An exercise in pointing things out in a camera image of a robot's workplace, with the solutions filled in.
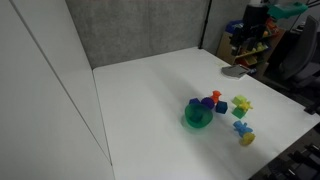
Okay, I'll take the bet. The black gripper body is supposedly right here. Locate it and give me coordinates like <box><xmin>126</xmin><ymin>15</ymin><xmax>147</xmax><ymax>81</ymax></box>
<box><xmin>241</xmin><ymin>3</ymin><xmax>270</xmax><ymax>33</ymax></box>

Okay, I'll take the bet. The light blue toy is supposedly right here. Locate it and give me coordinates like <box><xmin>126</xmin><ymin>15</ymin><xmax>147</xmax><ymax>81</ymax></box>
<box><xmin>232</xmin><ymin>120</ymin><xmax>255</xmax><ymax>139</ymax></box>

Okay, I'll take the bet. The wooden toy shelf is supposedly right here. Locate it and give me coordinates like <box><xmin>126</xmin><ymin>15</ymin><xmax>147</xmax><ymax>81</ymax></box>
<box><xmin>216</xmin><ymin>18</ymin><xmax>288</xmax><ymax>78</ymax></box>

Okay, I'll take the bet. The orange toy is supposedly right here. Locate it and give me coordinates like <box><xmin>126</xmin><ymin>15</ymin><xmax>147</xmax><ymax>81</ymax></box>
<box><xmin>210</xmin><ymin>89</ymin><xmax>223</xmax><ymax>104</ymax></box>

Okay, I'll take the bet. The yellow gear toy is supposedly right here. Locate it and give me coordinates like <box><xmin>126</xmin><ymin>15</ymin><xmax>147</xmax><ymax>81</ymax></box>
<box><xmin>237</xmin><ymin>101</ymin><xmax>254</xmax><ymax>113</ymax></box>

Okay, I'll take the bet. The green translucent bowl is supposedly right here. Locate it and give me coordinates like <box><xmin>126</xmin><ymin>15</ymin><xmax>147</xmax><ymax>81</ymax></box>
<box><xmin>183</xmin><ymin>102</ymin><xmax>215</xmax><ymax>130</ymax></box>

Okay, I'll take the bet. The blue storage bin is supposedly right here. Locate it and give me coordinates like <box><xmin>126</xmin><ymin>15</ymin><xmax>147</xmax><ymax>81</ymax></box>
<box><xmin>225</xmin><ymin>19</ymin><xmax>246</xmax><ymax>34</ymax></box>

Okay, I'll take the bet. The grey metal plate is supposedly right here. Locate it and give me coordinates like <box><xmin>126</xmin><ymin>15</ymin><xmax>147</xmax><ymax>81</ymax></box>
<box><xmin>221</xmin><ymin>64</ymin><xmax>250</xmax><ymax>80</ymax></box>

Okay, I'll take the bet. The black pole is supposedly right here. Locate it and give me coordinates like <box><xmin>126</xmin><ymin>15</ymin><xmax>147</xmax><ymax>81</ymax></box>
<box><xmin>198</xmin><ymin>0</ymin><xmax>213</xmax><ymax>50</ymax></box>

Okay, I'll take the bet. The grey office chair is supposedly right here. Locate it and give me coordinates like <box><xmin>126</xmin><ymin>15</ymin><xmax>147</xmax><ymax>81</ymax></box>
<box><xmin>266</xmin><ymin>14</ymin><xmax>320</xmax><ymax>90</ymax></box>

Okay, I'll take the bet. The lime green block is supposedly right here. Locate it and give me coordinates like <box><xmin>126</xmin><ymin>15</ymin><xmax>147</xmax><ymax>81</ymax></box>
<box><xmin>231</xmin><ymin>94</ymin><xmax>248</xmax><ymax>107</ymax></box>

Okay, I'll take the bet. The purple ball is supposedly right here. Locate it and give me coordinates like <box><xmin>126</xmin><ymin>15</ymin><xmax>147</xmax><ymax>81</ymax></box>
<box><xmin>200</xmin><ymin>96</ymin><xmax>216</xmax><ymax>111</ymax></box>

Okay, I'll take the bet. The dark blue cube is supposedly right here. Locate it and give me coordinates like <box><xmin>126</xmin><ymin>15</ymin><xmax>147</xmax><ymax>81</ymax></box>
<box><xmin>215</xmin><ymin>101</ymin><xmax>229</xmax><ymax>115</ymax></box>

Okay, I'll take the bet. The green cube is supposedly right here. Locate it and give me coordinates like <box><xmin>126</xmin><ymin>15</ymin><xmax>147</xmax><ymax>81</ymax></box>
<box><xmin>231</xmin><ymin>106</ymin><xmax>247</xmax><ymax>120</ymax></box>

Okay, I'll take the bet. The black equipment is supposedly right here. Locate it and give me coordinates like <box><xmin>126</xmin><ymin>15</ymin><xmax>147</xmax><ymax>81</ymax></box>
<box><xmin>249</xmin><ymin>122</ymin><xmax>320</xmax><ymax>180</ymax></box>

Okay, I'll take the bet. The teal green camera mount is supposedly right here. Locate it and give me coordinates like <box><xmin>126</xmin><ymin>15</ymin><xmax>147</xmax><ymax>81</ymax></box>
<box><xmin>266</xmin><ymin>1</ymin><xmax>310</xmax><ymax>20</ymax></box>

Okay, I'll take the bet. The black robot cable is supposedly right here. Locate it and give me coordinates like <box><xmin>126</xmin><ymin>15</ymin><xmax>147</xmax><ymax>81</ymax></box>
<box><xmin>304</xmin><ymin>0</ymin><xmax>320</xmax><ymax>9</ymax></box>

